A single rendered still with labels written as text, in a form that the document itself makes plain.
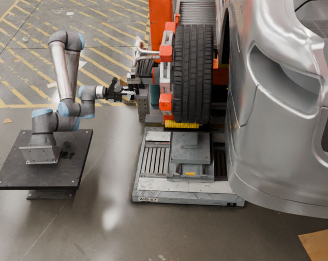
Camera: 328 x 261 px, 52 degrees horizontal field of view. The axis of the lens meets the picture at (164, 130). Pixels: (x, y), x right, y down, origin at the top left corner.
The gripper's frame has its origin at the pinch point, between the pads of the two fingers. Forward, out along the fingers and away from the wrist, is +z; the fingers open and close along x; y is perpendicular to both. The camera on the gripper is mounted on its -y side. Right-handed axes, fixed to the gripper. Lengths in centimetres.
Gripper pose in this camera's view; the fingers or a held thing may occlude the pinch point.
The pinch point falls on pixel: (134, 90)
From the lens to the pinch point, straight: 225.7
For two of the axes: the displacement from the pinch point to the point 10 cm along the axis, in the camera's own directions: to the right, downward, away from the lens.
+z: 10.0, 0.3, -0.8
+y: 0.3, 7.5, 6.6
